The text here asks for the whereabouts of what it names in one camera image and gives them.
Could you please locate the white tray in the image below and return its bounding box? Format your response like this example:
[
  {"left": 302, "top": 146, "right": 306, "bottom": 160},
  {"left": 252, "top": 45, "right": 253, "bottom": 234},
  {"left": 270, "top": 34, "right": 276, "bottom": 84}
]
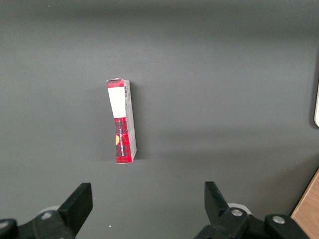
[{"left": 314, "top": 82, "right": 319, "bottom": 128}]

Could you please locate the wooden board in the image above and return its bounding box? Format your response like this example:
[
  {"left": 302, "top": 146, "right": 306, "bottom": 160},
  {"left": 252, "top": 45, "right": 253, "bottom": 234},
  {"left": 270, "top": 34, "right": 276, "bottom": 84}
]
[{"left": 290, "top": 167, "right": 319, "bottom": 239}]

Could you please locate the red plaid cardboard box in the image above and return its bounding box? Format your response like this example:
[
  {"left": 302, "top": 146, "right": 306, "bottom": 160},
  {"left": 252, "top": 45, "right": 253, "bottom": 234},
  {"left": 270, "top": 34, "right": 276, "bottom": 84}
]
[{"left": 106, "top": 78, "right": 138, "bottom": 164}]

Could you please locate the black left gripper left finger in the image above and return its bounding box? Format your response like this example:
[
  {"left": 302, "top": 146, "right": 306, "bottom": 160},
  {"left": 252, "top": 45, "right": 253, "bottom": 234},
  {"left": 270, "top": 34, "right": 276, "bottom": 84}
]
[{"left": 0, "top": 182, "right": 94, "bottom": 239}]

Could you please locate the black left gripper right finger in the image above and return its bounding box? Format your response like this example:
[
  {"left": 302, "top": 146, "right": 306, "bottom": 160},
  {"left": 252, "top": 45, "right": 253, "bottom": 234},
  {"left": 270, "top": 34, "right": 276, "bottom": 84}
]
[{"left": 193, "top": 181, "right": 310, "bottom": 239}]

